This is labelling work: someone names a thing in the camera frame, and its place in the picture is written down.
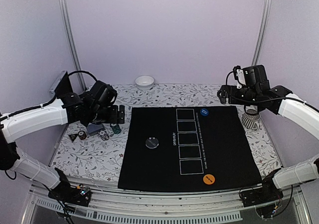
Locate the black dealer button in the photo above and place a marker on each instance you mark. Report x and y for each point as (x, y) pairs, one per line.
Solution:
(152, 143)

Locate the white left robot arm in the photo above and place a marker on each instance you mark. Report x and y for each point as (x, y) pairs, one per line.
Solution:
(19, 89)

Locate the green poker chip stack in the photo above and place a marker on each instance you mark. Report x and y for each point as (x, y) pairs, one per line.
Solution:
(115, 128)

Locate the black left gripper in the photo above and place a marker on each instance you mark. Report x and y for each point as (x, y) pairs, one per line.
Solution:
(113, 118)

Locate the left aluminium frame post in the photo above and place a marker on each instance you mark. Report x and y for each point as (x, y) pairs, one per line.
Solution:
(69, 34)

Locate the blue peach poker chip stack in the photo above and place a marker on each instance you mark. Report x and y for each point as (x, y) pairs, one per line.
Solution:
(104, 135)

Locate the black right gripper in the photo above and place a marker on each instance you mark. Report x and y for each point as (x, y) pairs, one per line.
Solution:
(233, 97)

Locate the aluminium poker case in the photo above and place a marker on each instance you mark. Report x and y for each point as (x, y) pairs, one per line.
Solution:
(61, 85)

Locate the white ceramic bowl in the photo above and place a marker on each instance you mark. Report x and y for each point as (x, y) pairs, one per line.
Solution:
(144, 82)

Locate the grey playing card deck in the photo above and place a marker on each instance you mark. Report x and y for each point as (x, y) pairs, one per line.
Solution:
(93, 129)

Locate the front aluminium rail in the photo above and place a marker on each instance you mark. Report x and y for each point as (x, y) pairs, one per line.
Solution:
(110, 205)

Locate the orange big blind button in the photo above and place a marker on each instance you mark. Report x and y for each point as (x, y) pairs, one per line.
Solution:
(208, 179)

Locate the black triangular marker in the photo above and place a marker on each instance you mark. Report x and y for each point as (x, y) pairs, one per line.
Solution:
(73, 137)

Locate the blue small blind button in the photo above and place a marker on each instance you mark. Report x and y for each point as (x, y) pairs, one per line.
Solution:
(204, 112)

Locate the black poker play mat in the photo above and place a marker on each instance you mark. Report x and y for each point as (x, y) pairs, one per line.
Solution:
(190, 146)

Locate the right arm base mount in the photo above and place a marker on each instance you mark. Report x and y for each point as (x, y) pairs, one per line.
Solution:
(266, 200)

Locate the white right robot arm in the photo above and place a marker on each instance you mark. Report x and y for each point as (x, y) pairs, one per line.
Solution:
(253, 89)

